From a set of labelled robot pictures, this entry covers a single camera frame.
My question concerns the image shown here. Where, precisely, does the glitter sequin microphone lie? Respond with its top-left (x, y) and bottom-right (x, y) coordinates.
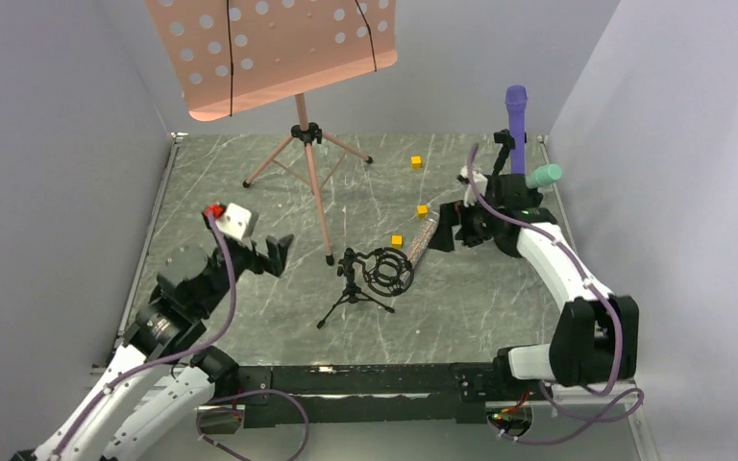
top-left (406, 211), bottom-right (439, 267)

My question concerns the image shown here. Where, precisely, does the teal green microphone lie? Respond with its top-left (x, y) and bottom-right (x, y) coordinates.
top-left (525, 163), bottom-right (563, 189)

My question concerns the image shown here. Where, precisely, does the black shock mount tripod stand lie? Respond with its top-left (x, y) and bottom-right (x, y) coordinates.
top-left (316, 247), bottom-right (414, 329)

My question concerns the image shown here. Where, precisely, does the black desk mic stand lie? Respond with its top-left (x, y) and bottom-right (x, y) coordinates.
top-left (486, 129), bottom-right (515, 193)

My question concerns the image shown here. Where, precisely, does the purple microphone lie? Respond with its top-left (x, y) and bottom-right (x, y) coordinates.
top-left (504, 85), bottom-right (529, 175)

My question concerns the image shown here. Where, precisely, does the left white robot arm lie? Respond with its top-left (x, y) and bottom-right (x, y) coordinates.
top-left (12, 234), bottom-right (294, 460)

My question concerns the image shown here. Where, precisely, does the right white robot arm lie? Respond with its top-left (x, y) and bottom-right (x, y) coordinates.
top-left (429, 167), bottom-right (640, 393)

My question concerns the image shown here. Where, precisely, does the pink perforated music stand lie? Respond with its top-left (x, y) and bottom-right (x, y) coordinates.
top-left (146, 0), bottom-right (398, 265)

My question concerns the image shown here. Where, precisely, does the yellow cube middle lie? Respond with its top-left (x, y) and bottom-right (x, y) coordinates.
top-left (416, 205), bottom-right (429, 219)

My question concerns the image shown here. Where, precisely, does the yellow cube near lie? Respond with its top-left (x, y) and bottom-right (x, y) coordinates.
top-left (390, 234), bottom-right (404, 250)

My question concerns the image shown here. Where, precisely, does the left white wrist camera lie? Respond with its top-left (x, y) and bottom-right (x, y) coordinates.
top-left (205, 203), bottom-right (259, 241)

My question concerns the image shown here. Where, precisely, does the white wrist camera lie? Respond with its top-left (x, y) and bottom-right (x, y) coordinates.
top-left (205, 203), bottom-right (259, 241)
top-left (456, 166), bottom-right (488, 207)

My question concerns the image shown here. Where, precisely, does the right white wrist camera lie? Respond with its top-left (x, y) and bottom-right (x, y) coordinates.
top-left (456, 166), bottom-right (488, 207)

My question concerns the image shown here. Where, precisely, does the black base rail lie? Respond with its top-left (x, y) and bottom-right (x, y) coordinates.
top-left (173, 360), bottom-right (554, 428)

